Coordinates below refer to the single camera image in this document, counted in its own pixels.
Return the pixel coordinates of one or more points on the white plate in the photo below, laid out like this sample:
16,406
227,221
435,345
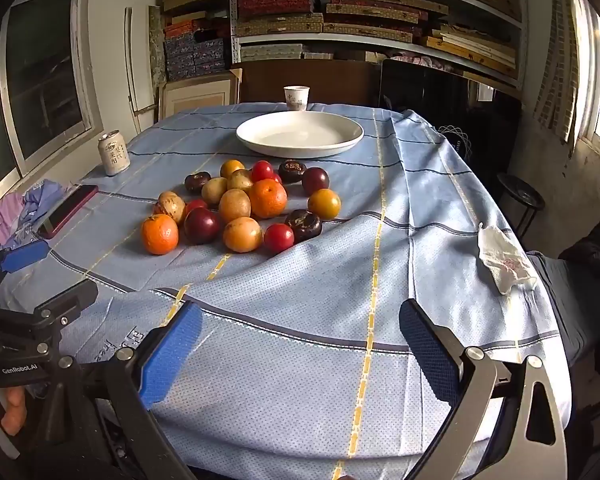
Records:
300,135

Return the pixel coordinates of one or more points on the white metal shelf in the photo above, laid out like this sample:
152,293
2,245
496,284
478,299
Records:
234,20

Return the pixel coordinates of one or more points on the white beverage can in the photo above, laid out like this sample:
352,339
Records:
114,154

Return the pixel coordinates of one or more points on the wooden picture frame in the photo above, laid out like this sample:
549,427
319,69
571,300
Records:
195,92

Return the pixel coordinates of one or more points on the tan round fruit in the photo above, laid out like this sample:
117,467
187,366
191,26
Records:
234,205
214,190
242,234
240,179

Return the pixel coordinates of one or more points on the brick pattern curtain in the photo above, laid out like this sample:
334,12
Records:
555,60

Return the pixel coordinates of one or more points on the smooth orange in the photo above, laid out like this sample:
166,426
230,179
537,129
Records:
267,198

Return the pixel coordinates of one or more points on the black jacket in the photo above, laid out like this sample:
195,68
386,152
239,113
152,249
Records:
595,245

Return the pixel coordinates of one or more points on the dark red plum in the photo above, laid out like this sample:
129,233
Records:
201,225
315,180

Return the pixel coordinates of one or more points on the small tan fruit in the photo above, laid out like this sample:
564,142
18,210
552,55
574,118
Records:
167,194

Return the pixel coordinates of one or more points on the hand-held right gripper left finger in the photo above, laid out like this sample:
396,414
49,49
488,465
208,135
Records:
170,355

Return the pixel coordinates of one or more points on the stack of flat boxes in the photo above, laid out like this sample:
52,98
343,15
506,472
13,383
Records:
280,0

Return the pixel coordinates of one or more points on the mandarin orange with stem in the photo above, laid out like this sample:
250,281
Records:
159,233

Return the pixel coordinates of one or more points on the light blue checked tablecloth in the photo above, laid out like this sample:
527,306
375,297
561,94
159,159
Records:
305,310

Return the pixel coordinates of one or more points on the mottled green board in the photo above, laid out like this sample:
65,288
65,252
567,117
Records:
156,50

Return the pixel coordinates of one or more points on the person's left hand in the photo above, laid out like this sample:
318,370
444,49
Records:
14,412

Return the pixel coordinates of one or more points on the red smartphone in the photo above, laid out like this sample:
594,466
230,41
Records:
67,210

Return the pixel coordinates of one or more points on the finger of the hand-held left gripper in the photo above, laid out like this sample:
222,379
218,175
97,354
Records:
25,256
67,300

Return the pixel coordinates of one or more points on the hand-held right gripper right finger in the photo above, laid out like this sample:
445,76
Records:
430,355

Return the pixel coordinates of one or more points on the crumpled white tissue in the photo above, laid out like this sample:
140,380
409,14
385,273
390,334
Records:
502,260

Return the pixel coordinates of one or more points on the tan speckled fruit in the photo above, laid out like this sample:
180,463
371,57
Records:
170,210

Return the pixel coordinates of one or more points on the yellow-orange round fruit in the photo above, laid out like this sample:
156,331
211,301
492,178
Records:
324,203
231,166

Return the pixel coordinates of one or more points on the white framed window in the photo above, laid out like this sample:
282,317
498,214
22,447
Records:
45,60

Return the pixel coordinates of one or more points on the long white strip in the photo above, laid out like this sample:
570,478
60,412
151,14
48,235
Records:
129,60

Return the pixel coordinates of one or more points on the white paper cup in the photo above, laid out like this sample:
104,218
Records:
297,97

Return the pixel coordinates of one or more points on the pale blue cloth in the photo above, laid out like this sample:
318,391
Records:
40,200

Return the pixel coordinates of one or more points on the stack of blue patterned boxes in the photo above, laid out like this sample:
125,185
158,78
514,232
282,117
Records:
195,55

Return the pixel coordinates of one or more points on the brown wooden board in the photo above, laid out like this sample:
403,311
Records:
330,82

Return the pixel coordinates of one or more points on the black round stool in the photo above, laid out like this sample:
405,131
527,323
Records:
520,192

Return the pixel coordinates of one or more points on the grey seat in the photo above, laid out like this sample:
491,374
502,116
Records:
570,300

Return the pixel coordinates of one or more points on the purple cloth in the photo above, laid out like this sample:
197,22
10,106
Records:
0,220

